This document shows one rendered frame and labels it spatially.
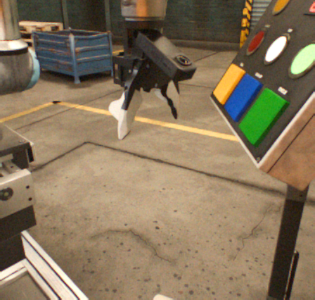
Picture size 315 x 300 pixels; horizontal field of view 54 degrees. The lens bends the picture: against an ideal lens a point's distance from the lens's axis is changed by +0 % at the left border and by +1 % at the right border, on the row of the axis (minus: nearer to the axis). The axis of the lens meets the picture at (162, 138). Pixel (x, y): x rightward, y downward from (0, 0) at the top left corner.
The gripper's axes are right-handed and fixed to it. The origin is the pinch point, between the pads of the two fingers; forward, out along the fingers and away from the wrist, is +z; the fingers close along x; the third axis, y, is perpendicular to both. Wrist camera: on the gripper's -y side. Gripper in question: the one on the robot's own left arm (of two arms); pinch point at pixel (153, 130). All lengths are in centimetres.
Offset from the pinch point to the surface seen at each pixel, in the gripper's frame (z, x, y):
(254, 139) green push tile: -5.1, 0.9, -21.5
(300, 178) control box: -0.8, -0.6, -28.0
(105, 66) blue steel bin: 76, -268, 390
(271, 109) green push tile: -9.0, -1.6, -22.0
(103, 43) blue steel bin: 39, -268, 390
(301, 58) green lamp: -15.5, -6.1, -23.3
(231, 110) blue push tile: -5.1, -7.5, -12.3
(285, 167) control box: -2.6, 1.1, -26.4
